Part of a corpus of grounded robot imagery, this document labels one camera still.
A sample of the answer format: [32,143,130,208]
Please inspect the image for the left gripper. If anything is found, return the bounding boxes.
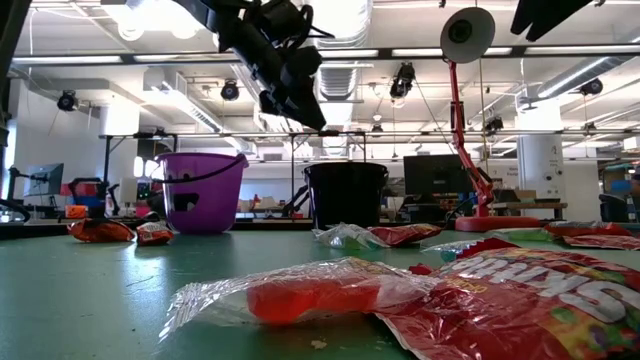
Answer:
[218,4,329,132]

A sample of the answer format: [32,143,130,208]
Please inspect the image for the red Skittles pack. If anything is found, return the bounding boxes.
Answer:
[367,223,445,248]
[374,237,640,360]
[562,234,640,251]

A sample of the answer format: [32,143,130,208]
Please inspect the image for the red and white candy pack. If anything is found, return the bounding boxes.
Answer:
[543,221,634,239]
[135,220,175,247]

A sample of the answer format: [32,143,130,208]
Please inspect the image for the grey monitor on arm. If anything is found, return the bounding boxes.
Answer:
[23,162,65,198]

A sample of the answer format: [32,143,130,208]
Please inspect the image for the clear wrapped orange candy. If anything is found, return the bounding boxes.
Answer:
[159,256,441,344]

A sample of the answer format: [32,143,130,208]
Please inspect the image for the clear wrapped green candy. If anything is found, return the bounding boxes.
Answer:
[492,227,551,244]

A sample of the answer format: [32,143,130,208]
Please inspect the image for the black bucket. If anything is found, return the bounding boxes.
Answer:
[303,161,390,232]

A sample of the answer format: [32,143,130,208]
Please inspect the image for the red desk lamp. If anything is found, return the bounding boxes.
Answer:
[439,5,542,234]

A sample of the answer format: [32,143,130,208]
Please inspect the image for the purple face bucket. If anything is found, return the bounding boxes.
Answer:
[152,151,250,235]

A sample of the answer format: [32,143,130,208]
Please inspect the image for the white round pillar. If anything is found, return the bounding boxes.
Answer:
[516,107,566,221]

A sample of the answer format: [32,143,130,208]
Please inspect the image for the black monitor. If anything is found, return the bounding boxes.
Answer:
[403,153,475,196]

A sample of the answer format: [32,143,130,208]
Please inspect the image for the blue storage bins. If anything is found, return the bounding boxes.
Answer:
[602,162,640,199]

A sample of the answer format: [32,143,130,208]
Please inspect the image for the wooden workbench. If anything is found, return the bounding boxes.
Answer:
[492,201,569,211]

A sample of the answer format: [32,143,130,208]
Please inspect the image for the black office chair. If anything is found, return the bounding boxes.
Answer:
[598,193,632,224]

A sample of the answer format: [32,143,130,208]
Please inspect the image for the orange peanut butter cup pack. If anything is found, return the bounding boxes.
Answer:
[67,218,136,245]

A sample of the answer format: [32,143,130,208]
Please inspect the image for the green felt table mat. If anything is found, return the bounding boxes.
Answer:
[0,227,640,360]

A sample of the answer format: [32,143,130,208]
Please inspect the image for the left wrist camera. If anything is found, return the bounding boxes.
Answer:
[287,44,325,82]

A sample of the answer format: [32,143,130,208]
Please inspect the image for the silver ceiling duct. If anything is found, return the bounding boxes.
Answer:
[537,53,640,100]
[304,0,374,159]

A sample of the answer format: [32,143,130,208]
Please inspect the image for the white rectangular duct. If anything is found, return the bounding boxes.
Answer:
[142,67,251,154]

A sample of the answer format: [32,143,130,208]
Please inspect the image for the black overhead frame beam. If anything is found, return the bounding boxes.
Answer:
[0,44,640,66]

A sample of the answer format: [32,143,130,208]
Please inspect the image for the black workbench frame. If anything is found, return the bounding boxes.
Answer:
[98,130,369,221]

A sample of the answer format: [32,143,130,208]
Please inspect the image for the black frame strut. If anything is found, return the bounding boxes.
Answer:
[0,0,32,151]

